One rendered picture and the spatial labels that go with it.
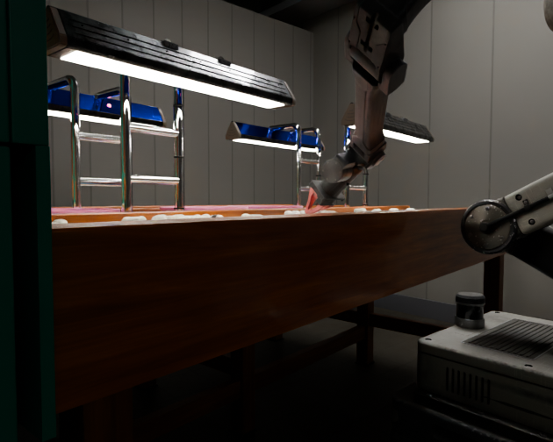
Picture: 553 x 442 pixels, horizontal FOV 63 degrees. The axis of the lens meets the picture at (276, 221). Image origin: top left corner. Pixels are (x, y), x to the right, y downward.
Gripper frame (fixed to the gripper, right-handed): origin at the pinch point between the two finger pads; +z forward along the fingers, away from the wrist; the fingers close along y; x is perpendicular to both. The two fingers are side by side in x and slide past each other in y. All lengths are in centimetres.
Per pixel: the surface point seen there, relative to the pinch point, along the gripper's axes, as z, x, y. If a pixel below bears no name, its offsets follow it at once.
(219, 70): -19.7, -25.4, 30.9
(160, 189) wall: 123, -117, -72
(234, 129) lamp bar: 24, -62, -30
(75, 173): 26, -36, 44
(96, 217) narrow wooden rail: 10, -9, 54
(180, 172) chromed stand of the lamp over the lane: 7.8, -20.5, 28.3
